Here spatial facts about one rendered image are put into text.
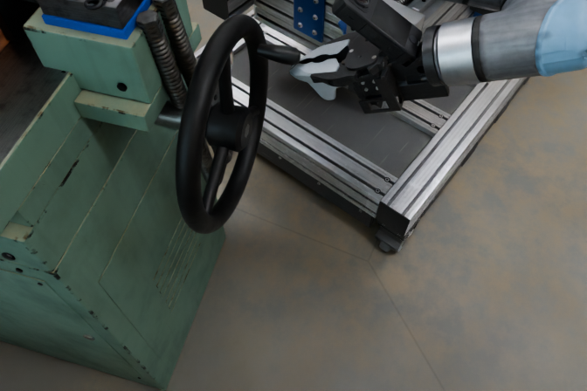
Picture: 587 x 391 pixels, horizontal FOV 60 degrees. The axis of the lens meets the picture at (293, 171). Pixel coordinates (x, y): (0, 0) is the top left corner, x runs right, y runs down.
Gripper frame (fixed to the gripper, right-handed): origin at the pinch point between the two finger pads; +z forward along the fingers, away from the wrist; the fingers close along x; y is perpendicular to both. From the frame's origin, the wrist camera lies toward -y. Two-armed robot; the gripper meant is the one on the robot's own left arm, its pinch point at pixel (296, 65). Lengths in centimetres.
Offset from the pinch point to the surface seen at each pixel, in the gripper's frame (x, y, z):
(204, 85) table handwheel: -16.3, -12.1, -1.6
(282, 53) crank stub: -1.3, -3.3, -0.2
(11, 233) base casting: -34.1, -9.2, 21.6
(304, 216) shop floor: 20, 71, 45
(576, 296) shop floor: 21, 109, -23
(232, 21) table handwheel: -6.3, -12.6, -0.7
